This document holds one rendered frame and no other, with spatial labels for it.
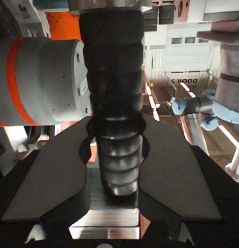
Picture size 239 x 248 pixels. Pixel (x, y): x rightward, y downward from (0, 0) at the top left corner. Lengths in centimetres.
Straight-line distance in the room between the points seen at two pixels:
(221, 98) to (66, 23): 61
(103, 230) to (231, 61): 49
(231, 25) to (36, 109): 45
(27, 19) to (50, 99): 34
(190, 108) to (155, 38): 1060
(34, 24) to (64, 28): 25
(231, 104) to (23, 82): 51
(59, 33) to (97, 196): 71
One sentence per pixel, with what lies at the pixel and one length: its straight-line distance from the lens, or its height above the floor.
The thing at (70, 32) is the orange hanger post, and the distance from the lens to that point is 79.
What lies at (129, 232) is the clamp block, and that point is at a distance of 18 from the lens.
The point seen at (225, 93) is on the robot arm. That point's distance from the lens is 58.
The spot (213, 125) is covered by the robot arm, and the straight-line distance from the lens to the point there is 96.
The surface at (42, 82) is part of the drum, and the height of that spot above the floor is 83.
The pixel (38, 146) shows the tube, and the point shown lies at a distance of 42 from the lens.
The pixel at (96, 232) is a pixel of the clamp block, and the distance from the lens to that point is 19.
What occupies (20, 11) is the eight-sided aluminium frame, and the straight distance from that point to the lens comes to 56.
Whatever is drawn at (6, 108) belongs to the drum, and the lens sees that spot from 29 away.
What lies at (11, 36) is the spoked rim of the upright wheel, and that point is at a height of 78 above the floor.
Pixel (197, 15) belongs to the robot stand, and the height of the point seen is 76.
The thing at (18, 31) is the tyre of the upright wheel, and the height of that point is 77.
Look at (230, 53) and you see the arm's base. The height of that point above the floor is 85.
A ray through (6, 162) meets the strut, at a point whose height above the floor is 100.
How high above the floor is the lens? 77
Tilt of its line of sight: 30 degrees up
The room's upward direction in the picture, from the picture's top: 177 degrees clockwise
